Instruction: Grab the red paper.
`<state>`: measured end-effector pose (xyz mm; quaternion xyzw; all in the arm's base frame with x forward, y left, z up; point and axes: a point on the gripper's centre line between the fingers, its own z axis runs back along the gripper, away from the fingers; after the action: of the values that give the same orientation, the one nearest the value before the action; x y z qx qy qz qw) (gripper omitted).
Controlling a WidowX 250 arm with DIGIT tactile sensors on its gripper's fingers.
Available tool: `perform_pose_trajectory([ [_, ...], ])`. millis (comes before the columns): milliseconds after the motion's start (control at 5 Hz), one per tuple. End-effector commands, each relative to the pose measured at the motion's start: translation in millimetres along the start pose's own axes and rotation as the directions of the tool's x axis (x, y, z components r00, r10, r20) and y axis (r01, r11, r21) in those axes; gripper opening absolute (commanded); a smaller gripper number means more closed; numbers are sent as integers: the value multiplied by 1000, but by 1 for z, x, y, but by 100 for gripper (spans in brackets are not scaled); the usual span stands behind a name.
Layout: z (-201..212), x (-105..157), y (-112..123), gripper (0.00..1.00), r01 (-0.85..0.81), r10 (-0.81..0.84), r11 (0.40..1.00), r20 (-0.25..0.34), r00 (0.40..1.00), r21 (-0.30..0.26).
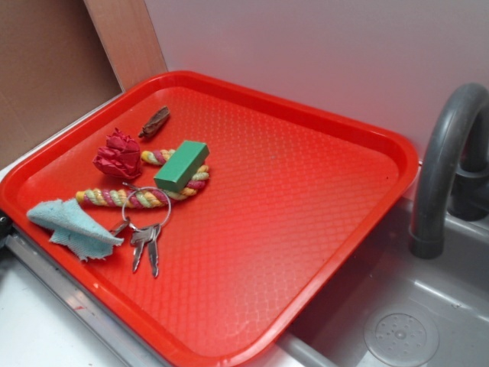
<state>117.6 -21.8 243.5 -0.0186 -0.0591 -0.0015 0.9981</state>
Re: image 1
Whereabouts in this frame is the silver key ring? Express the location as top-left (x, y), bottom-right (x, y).
top-left (121, 182), bottom-right (173, 232)

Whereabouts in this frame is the silver key left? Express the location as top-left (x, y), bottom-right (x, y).
top-left (130, 227), bottom-right (151, 273)

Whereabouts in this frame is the sink drain cover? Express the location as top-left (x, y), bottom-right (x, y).
top-left (364, 304), bottom-right (439, 366)

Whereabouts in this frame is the crumpled red paper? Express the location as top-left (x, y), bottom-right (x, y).
top-left (92, 128), bottom-right (141, 180)

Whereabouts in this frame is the silver key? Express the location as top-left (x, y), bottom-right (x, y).
top-left (147, 224), bottom-right (161, 278)
top-left (130, 227), bottom-right (151, 273)

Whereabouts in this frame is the wooden board edge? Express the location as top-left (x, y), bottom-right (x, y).
top-left (85, 0), bottom-right (167, 91)

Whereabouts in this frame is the red plastic tray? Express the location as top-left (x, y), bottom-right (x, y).
top-left (1, 72), bottom-right (418, 366)

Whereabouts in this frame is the multicolour twisted rope toy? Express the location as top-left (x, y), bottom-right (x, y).
top-left (75, 164), bottom-right (210, 209)

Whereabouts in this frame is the grey toy faucet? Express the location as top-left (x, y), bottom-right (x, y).
top-left (409, 83), bottom-right (488, 259)

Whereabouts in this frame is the grey toy sink basin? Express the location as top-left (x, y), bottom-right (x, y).
top-left (277, 196), bottom-right (489, 367)

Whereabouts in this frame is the green rectangular block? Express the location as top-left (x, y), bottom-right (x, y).
top-left (154, 141), bottom-right (209, 192)

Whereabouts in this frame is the silver key right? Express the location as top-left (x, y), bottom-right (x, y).
top-left (147, 224), bottom-right (161, 278)

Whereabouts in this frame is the brown cardboard panel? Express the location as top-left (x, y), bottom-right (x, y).
top-left (1, 1), bottom-right (121, 167)

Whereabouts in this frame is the light blue cloth scrap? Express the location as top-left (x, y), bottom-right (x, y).
top-left (27, 199), bottom-right (124, 261)

